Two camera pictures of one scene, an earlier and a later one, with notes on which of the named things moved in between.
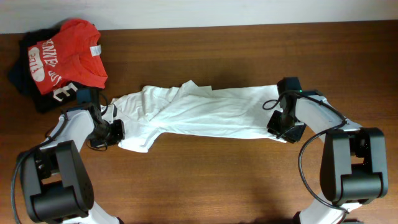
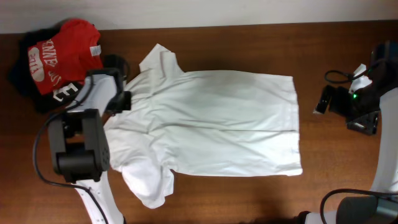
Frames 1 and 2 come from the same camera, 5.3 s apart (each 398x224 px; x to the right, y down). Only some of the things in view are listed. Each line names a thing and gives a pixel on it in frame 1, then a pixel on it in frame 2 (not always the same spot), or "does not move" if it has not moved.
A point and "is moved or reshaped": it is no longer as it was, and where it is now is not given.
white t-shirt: x=150 y=113 is moved or reshaped
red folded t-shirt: x=73 y=54 does not move
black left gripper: x=117 y=129 to x=121 y=101
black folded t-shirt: x=21 y=76 does not move
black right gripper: x=277 y=123 to x=325 y=99
